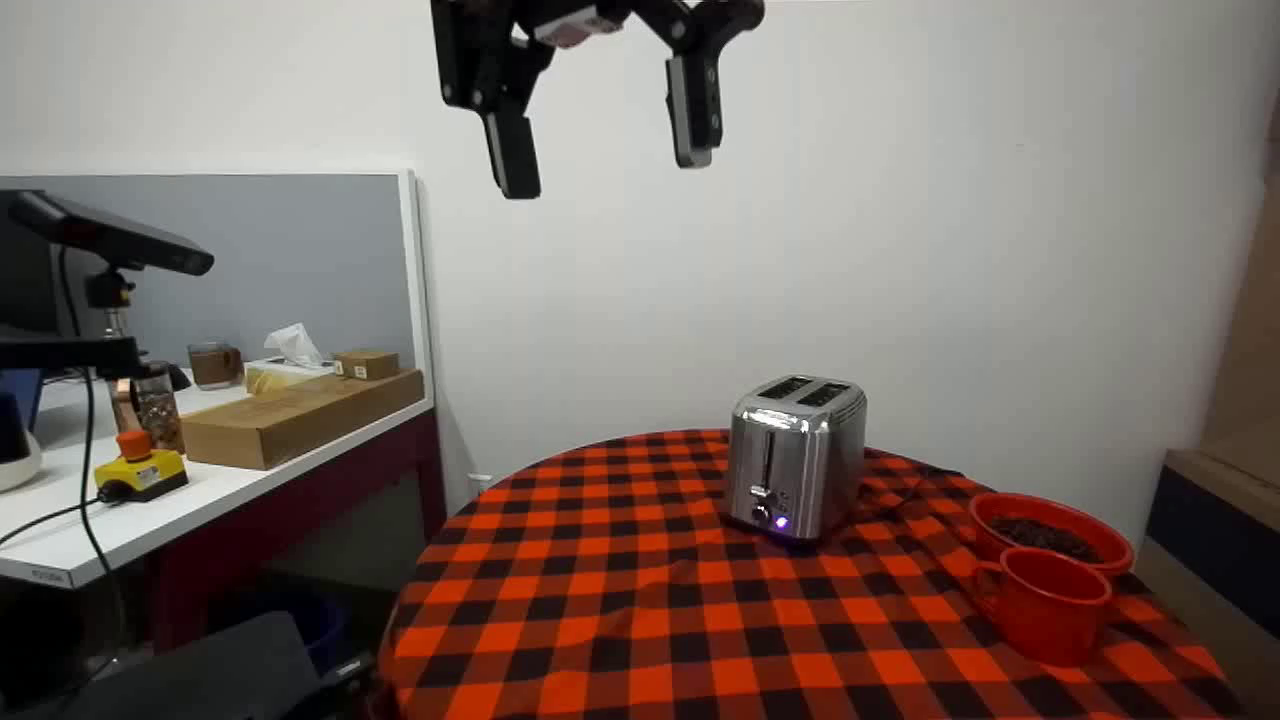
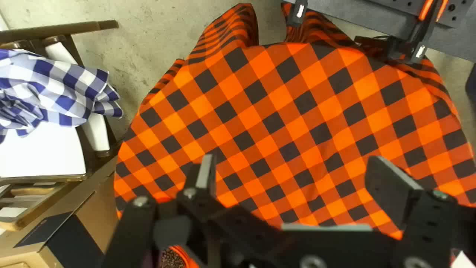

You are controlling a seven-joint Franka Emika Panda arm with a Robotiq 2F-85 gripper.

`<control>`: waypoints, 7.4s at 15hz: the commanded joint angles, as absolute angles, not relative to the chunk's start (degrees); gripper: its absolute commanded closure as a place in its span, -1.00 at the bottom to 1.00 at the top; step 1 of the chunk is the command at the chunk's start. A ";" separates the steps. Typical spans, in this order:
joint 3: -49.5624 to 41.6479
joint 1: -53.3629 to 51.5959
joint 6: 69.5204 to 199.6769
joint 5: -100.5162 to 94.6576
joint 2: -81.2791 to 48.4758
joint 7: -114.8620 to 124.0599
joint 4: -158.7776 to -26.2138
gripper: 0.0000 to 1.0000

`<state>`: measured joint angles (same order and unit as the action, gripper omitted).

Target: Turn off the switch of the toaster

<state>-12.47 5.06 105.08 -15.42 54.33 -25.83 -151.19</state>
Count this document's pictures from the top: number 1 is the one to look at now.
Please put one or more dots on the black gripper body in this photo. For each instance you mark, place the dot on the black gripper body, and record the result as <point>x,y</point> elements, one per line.
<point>586,17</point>

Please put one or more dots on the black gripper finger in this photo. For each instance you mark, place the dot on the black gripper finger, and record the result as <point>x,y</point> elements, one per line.
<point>694,106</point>
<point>509,141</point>

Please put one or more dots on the silver metal cylinder device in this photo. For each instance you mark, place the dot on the silver metal cylinder device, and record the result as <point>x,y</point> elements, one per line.
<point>803,455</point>

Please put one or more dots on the grey partition panel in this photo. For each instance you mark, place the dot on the grey partition panel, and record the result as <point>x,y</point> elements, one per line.
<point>294,253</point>

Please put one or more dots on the small tan cardboard box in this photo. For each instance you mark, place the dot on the small tan cardboard box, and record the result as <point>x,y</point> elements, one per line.
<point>368,366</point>

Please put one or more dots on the tissue box with white tissue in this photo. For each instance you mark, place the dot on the tissue box with white tissue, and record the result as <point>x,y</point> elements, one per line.
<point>291,352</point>

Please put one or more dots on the flat cardboard box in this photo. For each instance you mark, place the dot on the flat cardboard box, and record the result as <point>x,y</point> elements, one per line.
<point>294,420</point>

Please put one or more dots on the small dark brown box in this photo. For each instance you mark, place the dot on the small dark brown box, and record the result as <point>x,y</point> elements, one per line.
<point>213,366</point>

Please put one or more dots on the brown patterned can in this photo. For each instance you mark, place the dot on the brown patterned can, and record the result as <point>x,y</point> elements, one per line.
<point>151,400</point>

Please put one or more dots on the red black plaid tablecloth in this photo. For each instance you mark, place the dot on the red black plaid tablecloth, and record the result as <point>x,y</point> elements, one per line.
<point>603,600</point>

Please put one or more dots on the white desk with maroon front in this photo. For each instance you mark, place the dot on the white desk with maroon front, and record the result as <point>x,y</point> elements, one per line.
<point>201,506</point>

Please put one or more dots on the yellow toy car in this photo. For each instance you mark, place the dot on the yellow toy car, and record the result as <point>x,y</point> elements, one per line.
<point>143,474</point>

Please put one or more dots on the red bowl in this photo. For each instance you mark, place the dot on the red bowl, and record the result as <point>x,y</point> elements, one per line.
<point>988,514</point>

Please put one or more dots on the dark coffee beans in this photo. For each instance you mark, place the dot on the dark coffee beans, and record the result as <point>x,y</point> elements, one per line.
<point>1053,536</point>

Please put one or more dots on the wooden cabinet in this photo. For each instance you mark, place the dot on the wooden cabinet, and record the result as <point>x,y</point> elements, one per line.
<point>1234,506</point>

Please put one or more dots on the black camera bar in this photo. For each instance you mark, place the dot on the black camera bar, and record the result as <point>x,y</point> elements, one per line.
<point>112,237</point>

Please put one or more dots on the black camera stand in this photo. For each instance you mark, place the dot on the black camera stand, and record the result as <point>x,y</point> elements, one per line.
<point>72,352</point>

